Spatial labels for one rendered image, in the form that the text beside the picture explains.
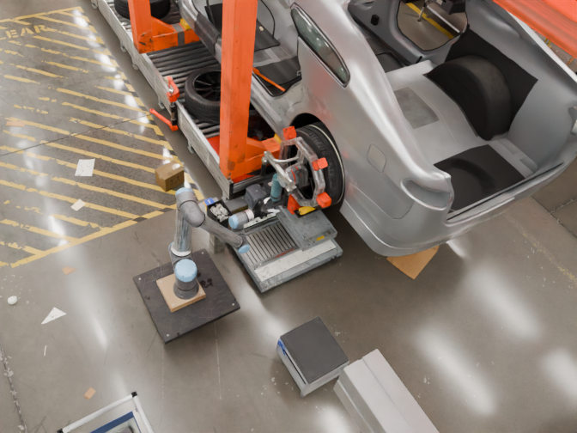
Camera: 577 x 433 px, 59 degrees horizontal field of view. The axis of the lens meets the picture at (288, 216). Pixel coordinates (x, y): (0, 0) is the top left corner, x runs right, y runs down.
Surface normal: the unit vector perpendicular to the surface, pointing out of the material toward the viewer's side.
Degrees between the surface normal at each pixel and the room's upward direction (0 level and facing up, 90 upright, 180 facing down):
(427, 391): 0
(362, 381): 0
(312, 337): 0
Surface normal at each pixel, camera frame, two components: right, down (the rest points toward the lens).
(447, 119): 0.31, -0.32
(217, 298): 0.12, -0.62
